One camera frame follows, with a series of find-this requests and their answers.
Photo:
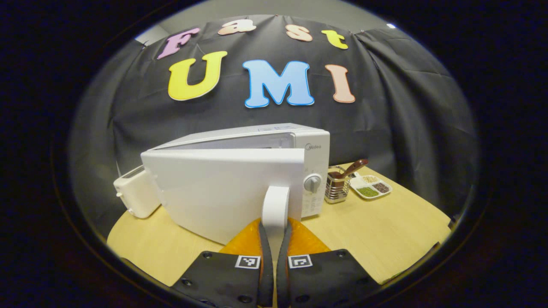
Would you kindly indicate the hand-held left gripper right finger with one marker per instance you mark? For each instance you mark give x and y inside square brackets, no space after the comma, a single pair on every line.
[282,278]

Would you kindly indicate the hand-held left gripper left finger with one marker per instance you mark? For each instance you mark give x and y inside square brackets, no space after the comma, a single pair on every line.
[266,273]

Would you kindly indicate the white microwave oven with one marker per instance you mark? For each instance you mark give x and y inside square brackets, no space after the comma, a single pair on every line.
[214,192]

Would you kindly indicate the white divided spice dish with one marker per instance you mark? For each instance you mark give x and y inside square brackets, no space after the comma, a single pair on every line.
[370,188]

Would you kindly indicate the cream toaster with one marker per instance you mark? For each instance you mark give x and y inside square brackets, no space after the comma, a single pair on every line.
[135,192]

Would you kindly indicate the black backdrop cloth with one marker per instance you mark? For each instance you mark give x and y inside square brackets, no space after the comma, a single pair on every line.
[406,107]

